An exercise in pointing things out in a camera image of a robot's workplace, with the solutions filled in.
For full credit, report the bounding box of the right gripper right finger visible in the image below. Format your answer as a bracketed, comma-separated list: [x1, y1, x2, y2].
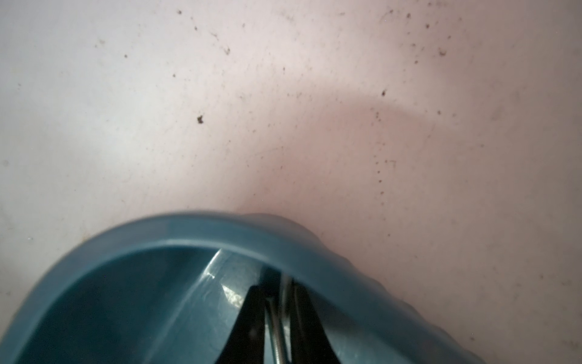
[289, 284, 340, 364]

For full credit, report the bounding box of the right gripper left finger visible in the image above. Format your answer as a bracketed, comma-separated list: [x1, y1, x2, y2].
[215, 285, 266, 364]

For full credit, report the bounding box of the silver screw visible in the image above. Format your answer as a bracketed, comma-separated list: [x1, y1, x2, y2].
[266, 297, 288, 364]

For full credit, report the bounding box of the teal plastic storage tray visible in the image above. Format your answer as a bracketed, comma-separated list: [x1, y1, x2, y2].
[1, 213, 479, 363]

